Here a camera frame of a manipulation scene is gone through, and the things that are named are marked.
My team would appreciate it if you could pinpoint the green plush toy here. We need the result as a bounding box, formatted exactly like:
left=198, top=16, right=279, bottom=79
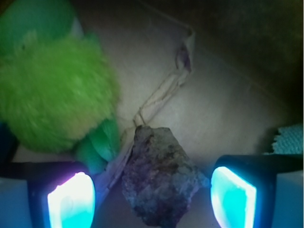
left=0, top=0, right=119, bottom=174

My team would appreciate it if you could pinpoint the light blue cloth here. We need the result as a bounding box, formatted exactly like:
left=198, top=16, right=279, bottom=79
left=264, top=123, right=304, bottom=155

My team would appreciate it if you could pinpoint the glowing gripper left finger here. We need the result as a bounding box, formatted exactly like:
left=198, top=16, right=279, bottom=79
left=0, top=161, right=95, bottom=228

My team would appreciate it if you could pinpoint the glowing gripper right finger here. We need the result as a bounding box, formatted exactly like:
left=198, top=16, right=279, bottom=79
left=210, top=155, right=304, bottom=228

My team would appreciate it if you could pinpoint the grey brown rock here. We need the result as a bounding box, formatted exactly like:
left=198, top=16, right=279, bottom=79
left=122, top=125, right=210, bottom=228

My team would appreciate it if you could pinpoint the brown paper bag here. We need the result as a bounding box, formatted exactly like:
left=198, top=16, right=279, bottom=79
left=14, top=0, right=304, bottom=228

